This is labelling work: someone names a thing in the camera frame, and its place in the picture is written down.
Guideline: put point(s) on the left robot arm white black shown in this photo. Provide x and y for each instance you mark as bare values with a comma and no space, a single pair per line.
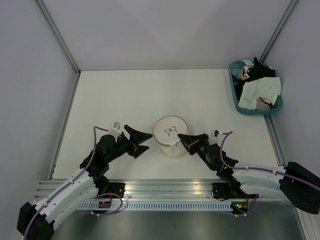
39,221

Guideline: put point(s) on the black garment in basket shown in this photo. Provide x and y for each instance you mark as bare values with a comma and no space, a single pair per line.
250,72

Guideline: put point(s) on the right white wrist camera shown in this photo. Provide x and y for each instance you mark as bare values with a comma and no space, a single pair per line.
217,133

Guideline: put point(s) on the beige garment in basket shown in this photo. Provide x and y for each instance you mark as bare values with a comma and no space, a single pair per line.
263,105

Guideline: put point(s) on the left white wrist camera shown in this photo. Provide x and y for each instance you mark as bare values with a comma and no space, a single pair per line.
115,130

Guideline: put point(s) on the front aluminium rail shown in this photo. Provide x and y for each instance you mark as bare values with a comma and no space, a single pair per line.
168,189

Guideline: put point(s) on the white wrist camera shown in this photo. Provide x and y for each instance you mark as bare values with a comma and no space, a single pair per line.
217,133
115,130

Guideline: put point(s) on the left aluminium frame post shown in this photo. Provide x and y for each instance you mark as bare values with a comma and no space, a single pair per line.
57,34

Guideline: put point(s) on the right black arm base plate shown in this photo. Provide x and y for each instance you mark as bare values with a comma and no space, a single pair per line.
221,191

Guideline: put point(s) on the white slotted cable duct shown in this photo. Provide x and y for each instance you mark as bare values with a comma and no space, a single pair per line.
212,206

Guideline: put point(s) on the round white mesh laundry bag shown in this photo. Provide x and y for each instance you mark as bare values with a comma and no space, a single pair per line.
165,133

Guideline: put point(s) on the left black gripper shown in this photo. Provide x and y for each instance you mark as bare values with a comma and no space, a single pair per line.
137,137

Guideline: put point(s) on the blue plastic basket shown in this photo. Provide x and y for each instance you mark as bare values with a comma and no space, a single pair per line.
234,68

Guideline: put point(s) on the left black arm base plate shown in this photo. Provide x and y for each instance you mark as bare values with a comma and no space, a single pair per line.
113,187

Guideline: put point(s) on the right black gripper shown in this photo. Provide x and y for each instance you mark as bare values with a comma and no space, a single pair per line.
194,140

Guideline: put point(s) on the right aluminium frame post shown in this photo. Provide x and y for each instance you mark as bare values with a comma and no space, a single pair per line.
279,28

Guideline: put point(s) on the aluminium frame post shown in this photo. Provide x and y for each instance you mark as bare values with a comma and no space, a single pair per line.
57,34
279,28

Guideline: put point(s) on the pale green cloth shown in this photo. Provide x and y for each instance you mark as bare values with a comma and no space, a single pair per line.
267,88

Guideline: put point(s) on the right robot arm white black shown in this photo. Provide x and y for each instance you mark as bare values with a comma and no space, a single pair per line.
291,182

